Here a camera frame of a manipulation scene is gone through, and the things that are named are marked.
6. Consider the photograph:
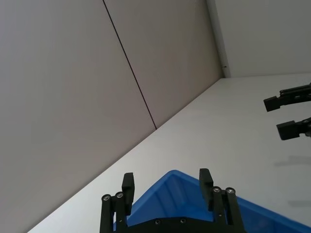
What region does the blue plastic bin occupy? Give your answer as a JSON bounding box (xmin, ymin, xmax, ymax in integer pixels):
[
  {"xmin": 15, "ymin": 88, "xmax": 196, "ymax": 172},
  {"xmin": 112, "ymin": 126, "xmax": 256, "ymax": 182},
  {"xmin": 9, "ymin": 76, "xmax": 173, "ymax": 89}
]
[{"xmin": 113, "ymin": 169, "xmax": 311, "ymax": 233}]

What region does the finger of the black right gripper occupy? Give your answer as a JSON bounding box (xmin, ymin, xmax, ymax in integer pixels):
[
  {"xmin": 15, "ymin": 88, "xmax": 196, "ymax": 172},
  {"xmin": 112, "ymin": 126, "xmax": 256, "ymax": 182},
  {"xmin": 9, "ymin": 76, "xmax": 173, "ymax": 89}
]
[
  {"xmin": 263, "ymin": 82, "xmax": 311, "ymax": 112},
  {"xmin": 276, "ymin": 117, "xmax": 311, "ymax": 141}
]

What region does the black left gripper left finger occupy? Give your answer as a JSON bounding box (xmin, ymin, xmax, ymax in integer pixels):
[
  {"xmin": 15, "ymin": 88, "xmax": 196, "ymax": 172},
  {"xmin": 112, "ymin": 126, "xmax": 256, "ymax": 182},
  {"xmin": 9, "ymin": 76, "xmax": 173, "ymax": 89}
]
[{"xmin": 99, "ymin": 172, "xmax": 136, "ymax": 233}]

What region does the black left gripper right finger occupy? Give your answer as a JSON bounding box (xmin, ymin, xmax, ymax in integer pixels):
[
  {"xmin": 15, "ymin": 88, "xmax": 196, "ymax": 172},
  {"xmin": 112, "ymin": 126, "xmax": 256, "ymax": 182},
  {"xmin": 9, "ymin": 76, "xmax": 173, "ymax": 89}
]
[{"xmin": 199, "ymin": 168, "xmax": 246, "ymax": 233}]

